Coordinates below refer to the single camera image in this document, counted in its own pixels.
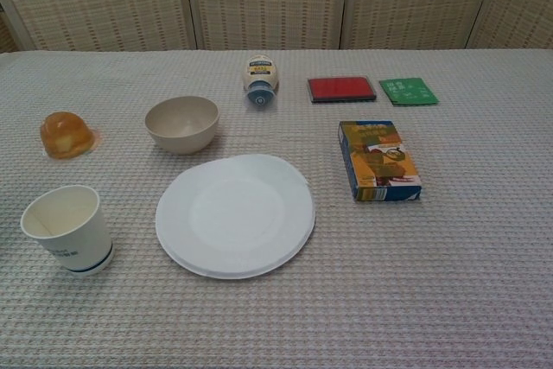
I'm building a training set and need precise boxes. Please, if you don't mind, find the beige bowl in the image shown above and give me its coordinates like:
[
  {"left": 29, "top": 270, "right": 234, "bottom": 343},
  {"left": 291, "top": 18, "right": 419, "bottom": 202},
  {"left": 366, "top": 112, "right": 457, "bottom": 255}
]
[{"left": 144, "top": 95, "right": 221, "bottom": 155}]

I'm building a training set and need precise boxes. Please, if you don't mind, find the white paper plate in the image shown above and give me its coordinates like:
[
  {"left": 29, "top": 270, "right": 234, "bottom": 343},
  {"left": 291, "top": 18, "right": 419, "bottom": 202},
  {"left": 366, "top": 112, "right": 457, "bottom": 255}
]
[{"left": 155, "top": 153, "right": 317, "bottom": 278}]

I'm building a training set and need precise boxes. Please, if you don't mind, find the white paper cup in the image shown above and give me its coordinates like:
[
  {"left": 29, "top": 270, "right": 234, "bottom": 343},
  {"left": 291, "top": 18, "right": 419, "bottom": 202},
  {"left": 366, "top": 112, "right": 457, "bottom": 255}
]
[{"left": 20, "top": 184, "right": 116, "bottom": 277}]

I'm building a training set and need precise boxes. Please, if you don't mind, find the orange jelly cup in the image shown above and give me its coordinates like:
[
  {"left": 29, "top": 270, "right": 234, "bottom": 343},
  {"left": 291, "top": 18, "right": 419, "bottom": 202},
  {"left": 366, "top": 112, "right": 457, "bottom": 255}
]
[{"left": 40, "top": 111, "right": 105, "bottom": 159}]

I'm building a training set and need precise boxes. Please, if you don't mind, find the mayonnaise squeeze bottle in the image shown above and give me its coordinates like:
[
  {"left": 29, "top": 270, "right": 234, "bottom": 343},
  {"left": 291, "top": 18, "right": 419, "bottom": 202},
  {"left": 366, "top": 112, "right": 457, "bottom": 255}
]
[{"left": 241, "top": 54, "right": 279, "bottom": 109}]

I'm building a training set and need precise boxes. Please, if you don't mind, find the red ink pad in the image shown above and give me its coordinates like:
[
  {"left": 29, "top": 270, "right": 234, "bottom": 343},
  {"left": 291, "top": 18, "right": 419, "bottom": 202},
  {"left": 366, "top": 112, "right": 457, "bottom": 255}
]
[{"left": 306, "top": 76, "right": 378, "bottom": 105}]

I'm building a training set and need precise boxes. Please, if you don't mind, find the colourful cardboard box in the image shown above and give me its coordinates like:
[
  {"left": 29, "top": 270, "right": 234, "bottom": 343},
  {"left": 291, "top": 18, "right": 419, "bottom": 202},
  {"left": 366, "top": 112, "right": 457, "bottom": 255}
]
[{"left": 338, "top": 120, "right": 423, "bottom": 203}]

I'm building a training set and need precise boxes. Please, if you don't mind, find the green sachet packet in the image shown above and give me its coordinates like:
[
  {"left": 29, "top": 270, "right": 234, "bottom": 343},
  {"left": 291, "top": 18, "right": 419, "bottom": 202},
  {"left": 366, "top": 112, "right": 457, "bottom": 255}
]
[{"left": 378, "top": 77, "right": 440, "bottom": 107}]

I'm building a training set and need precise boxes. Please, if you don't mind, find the white woven tablecloth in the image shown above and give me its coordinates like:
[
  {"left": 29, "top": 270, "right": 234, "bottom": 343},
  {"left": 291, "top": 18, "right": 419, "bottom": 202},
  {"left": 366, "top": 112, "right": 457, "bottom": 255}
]
[{"left": 0, "top": 48, "right": 553, "bottom": 369}]

